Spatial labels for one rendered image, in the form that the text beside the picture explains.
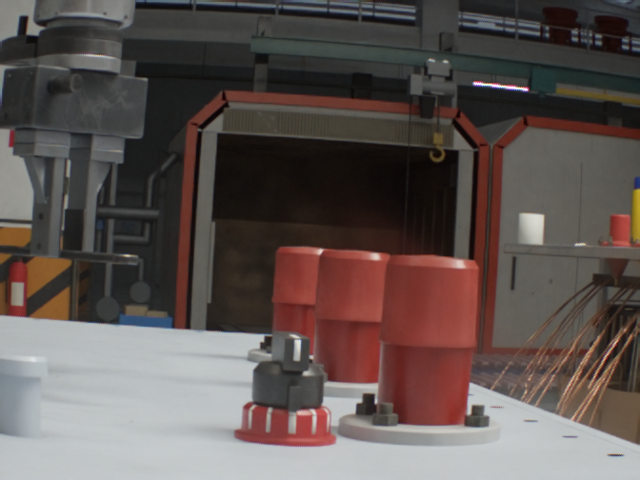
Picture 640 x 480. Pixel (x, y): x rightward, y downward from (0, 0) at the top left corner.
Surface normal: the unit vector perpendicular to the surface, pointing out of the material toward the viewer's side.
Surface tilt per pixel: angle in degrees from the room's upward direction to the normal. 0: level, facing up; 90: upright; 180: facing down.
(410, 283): 89
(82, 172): 90
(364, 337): 91
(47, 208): 90
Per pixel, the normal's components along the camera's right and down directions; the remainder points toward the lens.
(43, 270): 0.14, 0.01
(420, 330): -0.20, -0.03
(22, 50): -0.62, -0.04
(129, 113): 0.78, 0.04
